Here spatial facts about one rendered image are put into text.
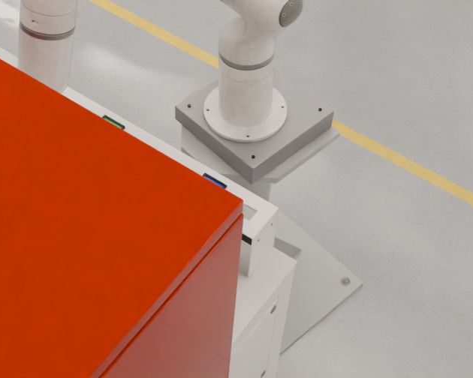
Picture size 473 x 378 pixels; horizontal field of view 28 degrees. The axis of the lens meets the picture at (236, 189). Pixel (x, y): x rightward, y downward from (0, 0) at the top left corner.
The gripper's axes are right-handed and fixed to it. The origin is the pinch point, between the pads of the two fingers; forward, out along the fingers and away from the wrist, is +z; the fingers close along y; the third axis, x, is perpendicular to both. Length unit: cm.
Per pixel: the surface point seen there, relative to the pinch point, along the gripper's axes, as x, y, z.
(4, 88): -10, -73, -65
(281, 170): -48, 32, -4
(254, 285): -41.0, 5.1, 8.7
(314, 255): -67, 94, 56
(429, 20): -121, 194, 11
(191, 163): -27.8, 17.9, -12.7
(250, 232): -39.3, 2.3, -5.5
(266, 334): -45, 11, 26
